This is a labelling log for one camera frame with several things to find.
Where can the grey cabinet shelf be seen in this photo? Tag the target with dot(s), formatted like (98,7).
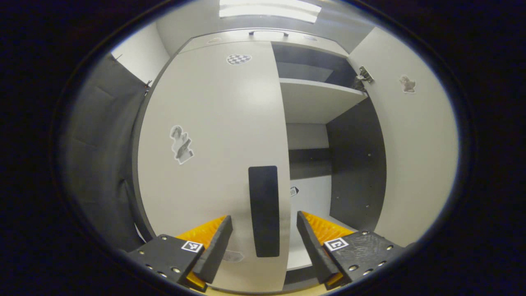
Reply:
(312,102)

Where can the metal door hinge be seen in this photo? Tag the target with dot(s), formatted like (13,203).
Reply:
(365,74)

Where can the grey cabinet door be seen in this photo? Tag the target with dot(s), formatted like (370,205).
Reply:
(415,164)
(213,123)

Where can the large ceiling light panel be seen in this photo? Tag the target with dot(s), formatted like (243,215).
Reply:
(269,10)

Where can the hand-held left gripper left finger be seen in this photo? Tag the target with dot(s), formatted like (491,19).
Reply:
(218,250)

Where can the grey double-door shoe cabinet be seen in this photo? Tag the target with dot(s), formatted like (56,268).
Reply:
(357,164)

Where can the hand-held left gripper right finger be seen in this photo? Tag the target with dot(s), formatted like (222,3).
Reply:
(314,250)

